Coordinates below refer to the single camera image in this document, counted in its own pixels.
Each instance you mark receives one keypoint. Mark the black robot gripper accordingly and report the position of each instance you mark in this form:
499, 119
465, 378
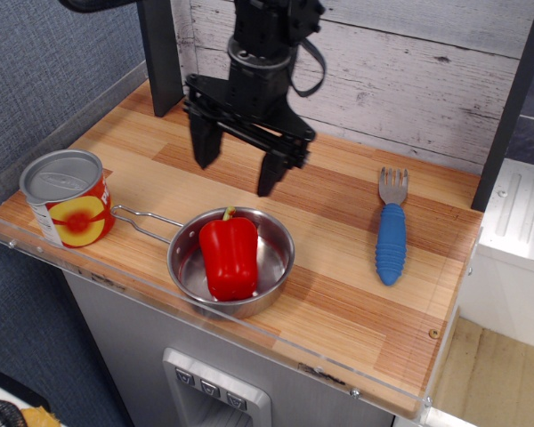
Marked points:
252, 106

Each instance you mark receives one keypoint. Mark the red toy bell pepper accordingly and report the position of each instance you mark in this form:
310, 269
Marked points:
229, 247

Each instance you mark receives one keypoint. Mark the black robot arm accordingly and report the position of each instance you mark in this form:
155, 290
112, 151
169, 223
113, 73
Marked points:
268, 34

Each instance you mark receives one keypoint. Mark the small stainless steel pan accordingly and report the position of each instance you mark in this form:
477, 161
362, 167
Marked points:
275, 258

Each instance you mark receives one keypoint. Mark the orange toy food can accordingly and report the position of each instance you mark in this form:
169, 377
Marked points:
69, 196

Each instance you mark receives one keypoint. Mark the grey toy fridge cabinet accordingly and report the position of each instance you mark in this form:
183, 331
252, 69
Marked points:
132, 335

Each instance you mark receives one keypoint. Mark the silver dispenser button panel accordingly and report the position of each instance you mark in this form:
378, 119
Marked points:
206, 396

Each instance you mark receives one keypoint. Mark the white toy sink counter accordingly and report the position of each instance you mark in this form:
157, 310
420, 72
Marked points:
498, 290

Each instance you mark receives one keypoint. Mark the yellow object at corner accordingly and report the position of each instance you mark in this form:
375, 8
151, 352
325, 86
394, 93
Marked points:
39, 417

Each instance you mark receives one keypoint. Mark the dark grey left post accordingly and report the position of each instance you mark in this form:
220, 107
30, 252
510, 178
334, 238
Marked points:
161, 54

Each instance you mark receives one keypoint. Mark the dark grey post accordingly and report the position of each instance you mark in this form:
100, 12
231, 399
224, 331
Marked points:
512, 110
161, 54

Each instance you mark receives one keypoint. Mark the blue handled toy fork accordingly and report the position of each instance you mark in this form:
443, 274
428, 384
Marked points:
391, 246

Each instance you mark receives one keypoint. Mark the dark grey right post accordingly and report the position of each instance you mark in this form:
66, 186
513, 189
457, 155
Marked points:
512, 110

